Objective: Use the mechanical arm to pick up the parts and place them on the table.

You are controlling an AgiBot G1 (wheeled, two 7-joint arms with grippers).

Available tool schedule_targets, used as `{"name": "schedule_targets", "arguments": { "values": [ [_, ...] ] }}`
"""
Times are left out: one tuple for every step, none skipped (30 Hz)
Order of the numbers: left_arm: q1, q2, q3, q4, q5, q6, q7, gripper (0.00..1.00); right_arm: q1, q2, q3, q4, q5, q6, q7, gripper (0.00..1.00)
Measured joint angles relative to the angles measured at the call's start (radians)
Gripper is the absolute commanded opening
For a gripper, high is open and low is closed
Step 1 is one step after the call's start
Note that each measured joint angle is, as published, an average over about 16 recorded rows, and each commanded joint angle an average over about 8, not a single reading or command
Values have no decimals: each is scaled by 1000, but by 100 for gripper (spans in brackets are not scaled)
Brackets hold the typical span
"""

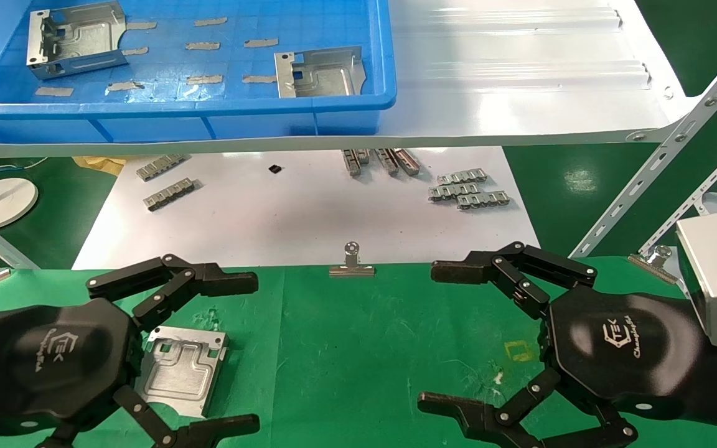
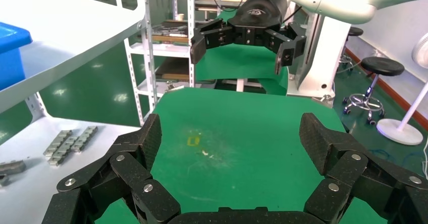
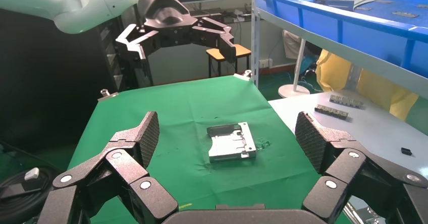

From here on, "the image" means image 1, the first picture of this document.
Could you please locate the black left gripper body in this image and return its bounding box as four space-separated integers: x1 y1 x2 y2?
0 297 144 437

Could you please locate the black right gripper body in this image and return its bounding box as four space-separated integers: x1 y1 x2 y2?
539 289 717 431

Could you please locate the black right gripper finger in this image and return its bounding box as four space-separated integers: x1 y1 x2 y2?
431 241 598 321
418 366 637 448

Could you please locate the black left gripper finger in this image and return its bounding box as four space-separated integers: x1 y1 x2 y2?
35 385 261 448
87 253 259 332

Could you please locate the silver sheet metal bracket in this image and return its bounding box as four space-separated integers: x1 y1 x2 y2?
274 45 367 99
134 325 229 418
26 1 129 81

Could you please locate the green cloth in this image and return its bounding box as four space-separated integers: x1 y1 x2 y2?
0 255 717 448

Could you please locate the blue plastic bin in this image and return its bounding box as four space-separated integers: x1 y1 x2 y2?
0 0 397 145

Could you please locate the white round-base stand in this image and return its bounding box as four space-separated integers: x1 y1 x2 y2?
0 159 40 230

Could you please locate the white shelf board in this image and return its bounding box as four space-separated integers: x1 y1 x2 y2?
0 0 690 159

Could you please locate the white perforated shelf post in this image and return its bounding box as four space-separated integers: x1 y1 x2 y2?
0 208 41 270
570 30 717 259
637 128 717 257

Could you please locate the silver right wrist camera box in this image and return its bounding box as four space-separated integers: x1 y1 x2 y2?
675 209 717 348

